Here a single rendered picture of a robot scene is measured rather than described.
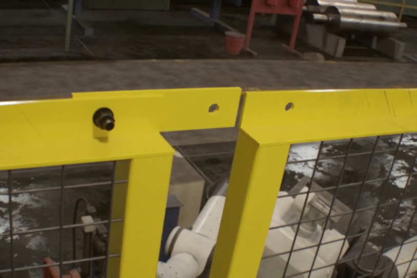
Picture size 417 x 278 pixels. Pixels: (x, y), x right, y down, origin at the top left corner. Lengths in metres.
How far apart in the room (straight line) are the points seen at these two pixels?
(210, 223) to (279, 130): 0.70
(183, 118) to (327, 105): 0.21
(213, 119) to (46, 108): 0.21
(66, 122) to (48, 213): 3.13
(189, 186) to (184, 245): 1.01
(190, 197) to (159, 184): 1.70
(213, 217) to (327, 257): 0.31
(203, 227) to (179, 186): 0.91
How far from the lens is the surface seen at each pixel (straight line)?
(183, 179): 2.28
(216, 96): 0.65
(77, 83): 5.92
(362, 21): 9.38
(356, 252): 1.46
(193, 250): 1.28
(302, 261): 1.41
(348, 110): 0.79
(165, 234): 2.17
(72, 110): 0.58
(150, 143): 0.60
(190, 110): 0.64
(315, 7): 9.51
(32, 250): 3.38
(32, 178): 4.09
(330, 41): 9.04
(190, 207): 2.34
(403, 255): 1.54
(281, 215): 1.45
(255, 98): 0.68
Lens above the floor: 2.07
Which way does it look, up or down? 25 degrees down
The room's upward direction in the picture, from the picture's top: 10 degrees clockwise
